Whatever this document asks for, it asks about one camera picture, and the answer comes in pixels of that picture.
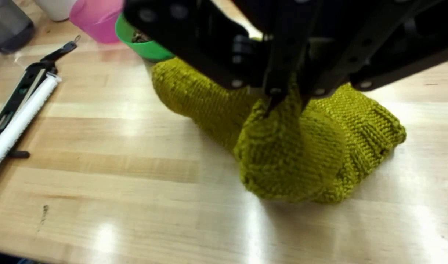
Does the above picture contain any dark grey plastic jug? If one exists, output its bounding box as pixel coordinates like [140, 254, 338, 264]
[0, 0, 37, 55]

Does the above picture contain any green plastic bowl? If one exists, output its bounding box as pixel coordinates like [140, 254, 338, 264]
[114, 12, 177, 64]

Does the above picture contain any pink plastic bowl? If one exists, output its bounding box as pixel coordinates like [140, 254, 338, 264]
[68, 0, 127, 46]

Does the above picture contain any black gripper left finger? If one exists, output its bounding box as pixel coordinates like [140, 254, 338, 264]
[121, 0, 334, 99]

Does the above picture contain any small black peg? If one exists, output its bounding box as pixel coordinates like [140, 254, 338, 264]
[6, 150, 33, 161]

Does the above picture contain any olive green knitted cloth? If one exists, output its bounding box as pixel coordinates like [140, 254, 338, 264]
[149, 55, 409, 206]

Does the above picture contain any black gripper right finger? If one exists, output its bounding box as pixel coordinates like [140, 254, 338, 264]
[302, 0, 448, 106]

